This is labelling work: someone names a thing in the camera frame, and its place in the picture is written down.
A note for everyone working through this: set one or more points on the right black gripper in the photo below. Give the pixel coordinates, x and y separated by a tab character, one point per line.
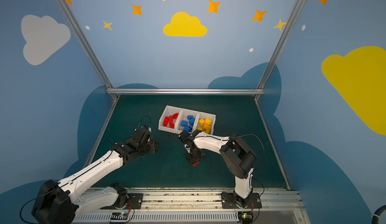
194	156

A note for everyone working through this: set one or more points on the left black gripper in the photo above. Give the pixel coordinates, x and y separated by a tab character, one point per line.
151	145

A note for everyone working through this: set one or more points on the yellow lego brick studs up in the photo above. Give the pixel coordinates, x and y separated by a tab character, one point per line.
207	127

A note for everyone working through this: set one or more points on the red long lego brick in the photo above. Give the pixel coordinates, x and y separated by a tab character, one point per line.
170	119

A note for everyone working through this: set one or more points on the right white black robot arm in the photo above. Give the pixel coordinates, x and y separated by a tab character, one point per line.
237	155

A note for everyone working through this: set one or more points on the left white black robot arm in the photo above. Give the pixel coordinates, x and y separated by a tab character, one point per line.
63	201

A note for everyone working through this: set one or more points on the white three-compartment bin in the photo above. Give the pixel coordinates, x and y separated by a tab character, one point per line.
183	113

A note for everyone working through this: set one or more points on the left circuit board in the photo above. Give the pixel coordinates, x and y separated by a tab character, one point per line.
118	217

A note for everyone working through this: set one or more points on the circuit board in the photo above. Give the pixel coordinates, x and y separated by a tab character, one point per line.
118	217
245	218

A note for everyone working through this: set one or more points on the right circuit board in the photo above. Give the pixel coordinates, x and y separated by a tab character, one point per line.
245	218

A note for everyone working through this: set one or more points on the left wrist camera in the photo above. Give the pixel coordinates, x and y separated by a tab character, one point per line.
146	129

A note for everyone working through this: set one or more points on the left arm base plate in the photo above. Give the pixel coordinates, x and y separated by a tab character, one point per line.
132	200

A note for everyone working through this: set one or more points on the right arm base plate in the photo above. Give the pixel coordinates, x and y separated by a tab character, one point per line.
233	201

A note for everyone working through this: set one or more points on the aluminium frame back bar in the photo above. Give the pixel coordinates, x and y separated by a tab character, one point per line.
145	91

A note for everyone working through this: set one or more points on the aluminium front rail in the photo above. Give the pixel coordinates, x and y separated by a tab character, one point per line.
202	206

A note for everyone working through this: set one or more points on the aluminium frame left post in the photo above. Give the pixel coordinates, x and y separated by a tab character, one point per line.
73	22

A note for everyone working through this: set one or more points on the aluminium frame post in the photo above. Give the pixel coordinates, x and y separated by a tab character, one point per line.
73	22
285	33

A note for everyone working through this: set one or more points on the aluminium frame right post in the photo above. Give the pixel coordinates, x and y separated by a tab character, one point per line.
285	33

